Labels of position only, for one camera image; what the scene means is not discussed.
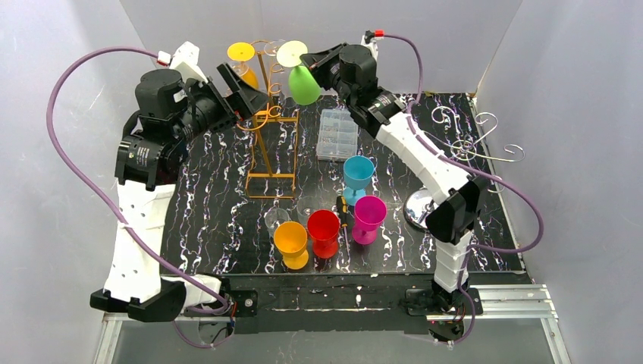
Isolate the green plastic wine glass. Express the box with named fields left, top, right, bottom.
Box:
left=276, top=40, right=321, bottom=105

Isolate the gold wire glass rack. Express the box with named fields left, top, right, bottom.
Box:
left=239, top=39, right=300, bottom=199

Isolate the blue plastic wine glass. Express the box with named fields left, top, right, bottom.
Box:
left=343, top=155, right=375, bottom=206

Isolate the clear tumbler glass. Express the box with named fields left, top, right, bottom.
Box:
left=264, top=207, right=291, bottom=237
left=296, top=196, right=321, bottom=221

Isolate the magenta plastic wine glass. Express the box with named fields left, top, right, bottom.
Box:
left=352, top=196, right=387, bottom=245

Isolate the orange plastic wine glass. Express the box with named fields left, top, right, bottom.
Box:
left=274, top=221, right=309, bottom=270

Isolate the red plastic wine glass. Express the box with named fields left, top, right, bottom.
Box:
left=306, top=209, right=340, bottom=259

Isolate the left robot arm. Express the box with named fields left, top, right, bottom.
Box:
left=89, top=64, right=268, bottom=322

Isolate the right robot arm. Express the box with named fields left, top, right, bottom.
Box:
left=300, top=43, right=489, bottom=315

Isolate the yellow foot orange glass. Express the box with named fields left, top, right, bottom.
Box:
left=227, top=42, right=259, bottom=89

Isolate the clear plastic compartment box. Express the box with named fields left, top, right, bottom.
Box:
left=315, top=108, right=358, bottom=162

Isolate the yellow black screwdriver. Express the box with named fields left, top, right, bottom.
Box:
left=335, top=195, right=350, bottom=259

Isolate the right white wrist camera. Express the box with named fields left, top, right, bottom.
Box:
left=360, top=30, right=384, bottom=60

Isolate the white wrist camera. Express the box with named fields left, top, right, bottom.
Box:
left=360, top=30, right=384, bottom=60
left=156, top=41, right=208, bottom=83

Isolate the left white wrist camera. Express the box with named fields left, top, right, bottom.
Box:
left=156, top=41, right=208, bottom=83

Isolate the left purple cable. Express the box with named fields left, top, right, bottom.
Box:
left=45, top=45, right=232, bottom=350

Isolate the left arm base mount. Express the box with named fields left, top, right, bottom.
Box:
left=171, top=290, right=258, bottom=350

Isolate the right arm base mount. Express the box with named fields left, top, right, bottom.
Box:
left=399, top=286, right=484, bottom=347

